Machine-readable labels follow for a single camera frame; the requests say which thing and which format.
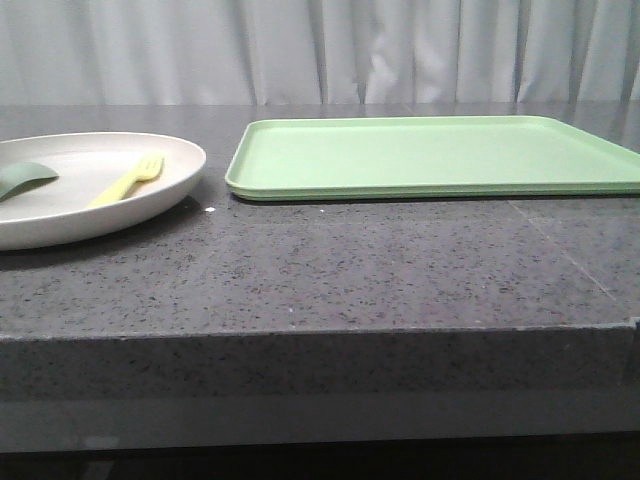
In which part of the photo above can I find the yellow plastic fork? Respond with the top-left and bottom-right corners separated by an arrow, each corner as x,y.
87,152 -> 165,208

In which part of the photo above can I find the cream round plate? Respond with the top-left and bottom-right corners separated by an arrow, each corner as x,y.
1,132 -> 206,251

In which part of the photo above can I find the light green serving tray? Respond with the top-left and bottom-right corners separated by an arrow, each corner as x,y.
225,115 -> 639,201

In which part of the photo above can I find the green plastic spoon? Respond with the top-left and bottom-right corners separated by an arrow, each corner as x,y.
1,161 -> 59,201

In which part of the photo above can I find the white pleated curtain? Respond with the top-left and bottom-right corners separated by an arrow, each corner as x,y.
1,1 -> 639,105

